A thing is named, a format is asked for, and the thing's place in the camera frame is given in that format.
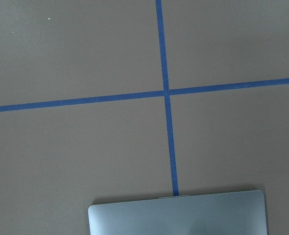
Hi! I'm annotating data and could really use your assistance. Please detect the grey closed laptop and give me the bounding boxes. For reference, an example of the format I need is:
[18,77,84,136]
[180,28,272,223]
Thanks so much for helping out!
[88,190,268,235]

